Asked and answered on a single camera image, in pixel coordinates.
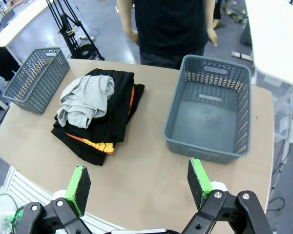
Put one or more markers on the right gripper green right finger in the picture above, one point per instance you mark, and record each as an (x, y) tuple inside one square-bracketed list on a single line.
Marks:
[(197, 182)]

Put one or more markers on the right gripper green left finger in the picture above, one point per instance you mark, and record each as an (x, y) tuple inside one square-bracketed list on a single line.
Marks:
[(79, 190)]

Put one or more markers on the orange shirt with yellow print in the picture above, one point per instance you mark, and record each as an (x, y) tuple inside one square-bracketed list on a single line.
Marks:
[(97, 145)]

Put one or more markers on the grey T-shirt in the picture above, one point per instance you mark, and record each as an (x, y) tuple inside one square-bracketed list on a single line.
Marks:
[(85, 100)]

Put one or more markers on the black trousers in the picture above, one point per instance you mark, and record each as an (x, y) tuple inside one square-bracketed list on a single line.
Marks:
[(119, 102)]

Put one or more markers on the person's right forearm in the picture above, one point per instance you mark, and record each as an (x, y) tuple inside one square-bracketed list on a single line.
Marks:
[(125, 14)]

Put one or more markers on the person's left forearm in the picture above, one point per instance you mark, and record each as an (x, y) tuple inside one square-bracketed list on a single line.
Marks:
[(211, 26)]

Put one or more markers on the person's left hand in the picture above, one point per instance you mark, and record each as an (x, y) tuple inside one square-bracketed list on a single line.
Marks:
[(213, 36)]

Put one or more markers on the person's right hand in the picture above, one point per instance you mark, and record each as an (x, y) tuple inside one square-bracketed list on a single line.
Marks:
[(132, 36)]

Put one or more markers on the black folded shorts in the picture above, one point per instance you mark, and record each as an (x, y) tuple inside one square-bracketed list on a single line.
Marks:
[(88, 156)]

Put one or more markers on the grey basket with label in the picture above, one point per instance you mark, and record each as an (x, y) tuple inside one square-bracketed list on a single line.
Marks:
[(205, 122)]

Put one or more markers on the grey basket without label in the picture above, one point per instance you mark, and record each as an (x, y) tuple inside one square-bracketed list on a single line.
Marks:
[(36, 78)]

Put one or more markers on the person in black T-shirt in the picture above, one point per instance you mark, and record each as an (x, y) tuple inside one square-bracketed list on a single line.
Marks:
[(171, 24)]

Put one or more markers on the long white side table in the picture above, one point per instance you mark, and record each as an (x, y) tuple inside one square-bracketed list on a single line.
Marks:
[(276, 36)]

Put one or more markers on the white table beside tripod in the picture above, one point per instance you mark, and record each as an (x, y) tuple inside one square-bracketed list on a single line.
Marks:
[(19, 22)]

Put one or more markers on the white slatted frame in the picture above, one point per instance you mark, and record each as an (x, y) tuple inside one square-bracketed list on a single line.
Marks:
[(22, 182)]

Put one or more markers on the black camera tripod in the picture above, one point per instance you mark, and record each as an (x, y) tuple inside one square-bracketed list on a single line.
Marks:
[(70, 34)]

